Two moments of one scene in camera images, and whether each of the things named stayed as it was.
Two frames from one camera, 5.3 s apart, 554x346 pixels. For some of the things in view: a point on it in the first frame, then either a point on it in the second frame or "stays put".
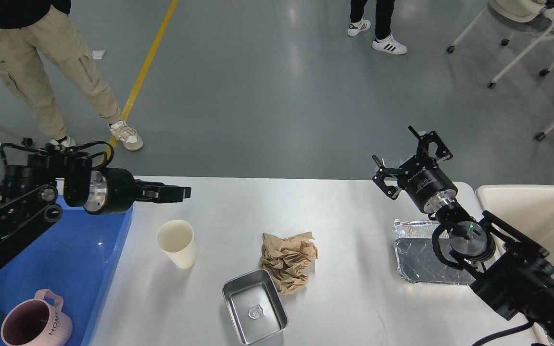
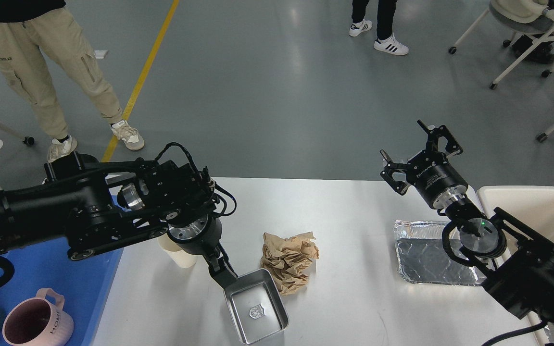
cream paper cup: [176, 238] stays put
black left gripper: [113, 190] to [199, 237]
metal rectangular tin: [255, 305] stays put
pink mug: [40, 321] stays put
